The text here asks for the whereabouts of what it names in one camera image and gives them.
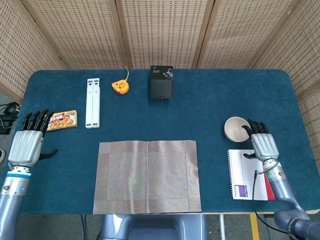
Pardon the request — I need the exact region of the gray woven placemat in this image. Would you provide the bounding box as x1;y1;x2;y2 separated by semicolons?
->
92;139;202;215

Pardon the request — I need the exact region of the black cable under table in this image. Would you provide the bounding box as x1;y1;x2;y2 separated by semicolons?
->
80;214;88;240

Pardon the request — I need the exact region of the white spiral notebook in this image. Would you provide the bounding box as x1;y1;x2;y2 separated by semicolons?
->
226;149;269;201

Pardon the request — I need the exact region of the woven folding screen panel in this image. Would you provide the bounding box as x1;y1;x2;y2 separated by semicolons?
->
21;0;132;70
115;0;215;70
0;0;65;102
192;0;296;70
251;0;320;161

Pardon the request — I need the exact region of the blue-gray robot torso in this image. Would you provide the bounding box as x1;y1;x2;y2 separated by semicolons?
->
99;213;208;240

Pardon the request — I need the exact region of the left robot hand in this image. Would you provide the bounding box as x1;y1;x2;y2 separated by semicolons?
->
7;108;59;168

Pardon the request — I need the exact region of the white bowl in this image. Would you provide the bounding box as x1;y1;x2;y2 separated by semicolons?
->
223;116;252;143

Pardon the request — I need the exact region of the black cardboard box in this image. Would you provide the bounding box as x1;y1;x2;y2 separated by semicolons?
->
149;65;174;100

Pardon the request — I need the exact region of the white table leg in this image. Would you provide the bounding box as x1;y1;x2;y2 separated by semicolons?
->
218;213;226;240

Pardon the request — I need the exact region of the black floor cable bundle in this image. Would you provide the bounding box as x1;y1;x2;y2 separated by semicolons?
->
0;101;21;135

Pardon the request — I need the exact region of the red hardcover book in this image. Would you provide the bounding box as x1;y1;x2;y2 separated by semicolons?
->
261;161;276;201

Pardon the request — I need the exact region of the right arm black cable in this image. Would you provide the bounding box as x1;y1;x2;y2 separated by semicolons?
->
251;170;288;236

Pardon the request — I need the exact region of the white folding stand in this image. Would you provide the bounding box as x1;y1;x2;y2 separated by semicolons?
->
85;77;101;129

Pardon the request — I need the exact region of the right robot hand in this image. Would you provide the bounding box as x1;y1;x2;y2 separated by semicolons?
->
241;118;280;162

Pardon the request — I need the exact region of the yellow tape measure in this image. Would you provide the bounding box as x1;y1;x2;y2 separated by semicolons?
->
111;65;130;96

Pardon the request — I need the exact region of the blue table cover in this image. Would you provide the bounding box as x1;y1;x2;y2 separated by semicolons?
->
0;69;315;216

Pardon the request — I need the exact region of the yellow curry roux box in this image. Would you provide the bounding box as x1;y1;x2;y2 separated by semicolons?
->
44;109;78;132

